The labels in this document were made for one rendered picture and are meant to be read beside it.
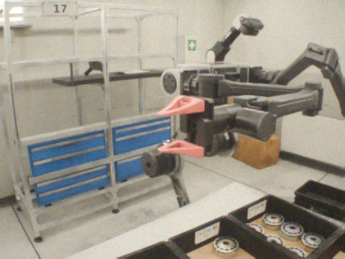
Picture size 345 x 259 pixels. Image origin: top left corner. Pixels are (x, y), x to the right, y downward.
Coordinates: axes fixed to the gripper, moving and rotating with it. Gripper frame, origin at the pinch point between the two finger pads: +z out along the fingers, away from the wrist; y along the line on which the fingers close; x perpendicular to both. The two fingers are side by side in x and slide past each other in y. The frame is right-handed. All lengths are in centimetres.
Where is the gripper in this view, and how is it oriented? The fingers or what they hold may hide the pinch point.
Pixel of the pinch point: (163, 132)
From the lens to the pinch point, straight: 50.0
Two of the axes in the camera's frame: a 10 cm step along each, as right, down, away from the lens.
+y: 0.0, 9.7, 2.5
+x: -6.5, -1.9, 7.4
